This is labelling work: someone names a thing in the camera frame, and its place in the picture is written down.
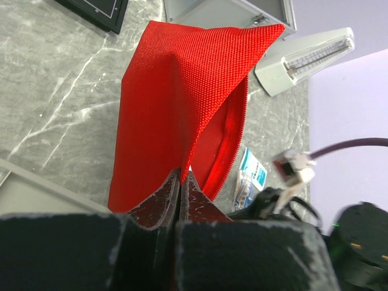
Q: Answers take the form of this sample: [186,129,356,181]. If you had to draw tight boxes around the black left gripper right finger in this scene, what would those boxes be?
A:
[175,174,340,290]

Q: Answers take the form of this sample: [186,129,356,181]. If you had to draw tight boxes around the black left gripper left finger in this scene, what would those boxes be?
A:
[1,171,180,290]

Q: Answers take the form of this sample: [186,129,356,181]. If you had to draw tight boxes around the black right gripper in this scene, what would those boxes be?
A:
[230,187,323,233]

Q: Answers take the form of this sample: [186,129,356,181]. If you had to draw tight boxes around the red fabric zipper pouch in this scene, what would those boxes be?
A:
[108,21,284,213]

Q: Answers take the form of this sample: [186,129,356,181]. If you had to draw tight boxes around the clear bag of swabs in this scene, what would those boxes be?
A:
[232,176,258,211]

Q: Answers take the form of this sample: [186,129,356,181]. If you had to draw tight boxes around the teal alcohol wipe packet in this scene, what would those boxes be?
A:
[239,147,267,191]

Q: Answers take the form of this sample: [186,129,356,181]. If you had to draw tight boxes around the grey divided plastic tray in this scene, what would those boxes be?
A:
[1,159,110,215]

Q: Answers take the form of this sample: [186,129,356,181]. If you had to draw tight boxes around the white metronome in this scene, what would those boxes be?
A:
[254,27,355,96]

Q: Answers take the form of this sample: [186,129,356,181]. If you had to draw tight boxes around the grey metal first-aid case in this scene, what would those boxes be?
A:
[163,0,297,38]

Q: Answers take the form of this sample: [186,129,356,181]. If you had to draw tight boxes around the black and white chessboard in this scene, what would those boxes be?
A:
[57,0,129,35]

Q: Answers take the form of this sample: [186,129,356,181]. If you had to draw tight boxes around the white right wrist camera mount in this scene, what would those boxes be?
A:
[272,149,316,214]

